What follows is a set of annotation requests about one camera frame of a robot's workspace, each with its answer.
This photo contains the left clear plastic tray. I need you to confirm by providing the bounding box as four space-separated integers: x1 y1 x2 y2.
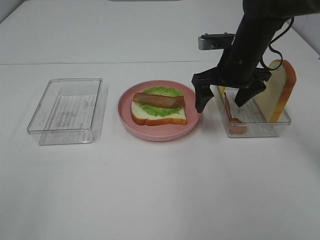
26 77 104 146

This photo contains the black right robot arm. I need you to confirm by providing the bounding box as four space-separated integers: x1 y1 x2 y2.
191 0 320 113

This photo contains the bread slice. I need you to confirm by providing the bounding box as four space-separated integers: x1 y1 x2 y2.
254 59 297 122
131 101 188 126

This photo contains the pink round plate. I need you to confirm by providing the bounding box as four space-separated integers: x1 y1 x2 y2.
117 80 201 142

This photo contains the dark brown bacon strip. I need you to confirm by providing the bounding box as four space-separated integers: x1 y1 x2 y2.
133 92 185 109

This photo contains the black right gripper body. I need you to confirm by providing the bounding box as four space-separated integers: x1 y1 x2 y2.
191 47 271 89

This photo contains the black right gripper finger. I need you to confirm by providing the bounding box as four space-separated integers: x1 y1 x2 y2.
195 85 214 113
234 83 266 108

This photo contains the yellow cheese slice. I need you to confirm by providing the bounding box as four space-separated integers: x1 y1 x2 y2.
218 86 227 95

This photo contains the green lettuce leaf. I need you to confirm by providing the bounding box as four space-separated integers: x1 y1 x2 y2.
138 86 183 117

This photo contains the right clear plastic tray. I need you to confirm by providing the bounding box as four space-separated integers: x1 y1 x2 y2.
215 87 292 138

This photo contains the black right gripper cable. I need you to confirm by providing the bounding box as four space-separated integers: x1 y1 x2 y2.
259 17 296 71

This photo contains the pink bacon strip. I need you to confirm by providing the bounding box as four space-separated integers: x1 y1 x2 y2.
223 92 247 135

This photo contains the clear plastic tray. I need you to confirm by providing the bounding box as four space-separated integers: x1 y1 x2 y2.
26 77 104 146
215 87 292 138

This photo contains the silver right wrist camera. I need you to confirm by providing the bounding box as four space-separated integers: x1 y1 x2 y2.
198 32 235 51

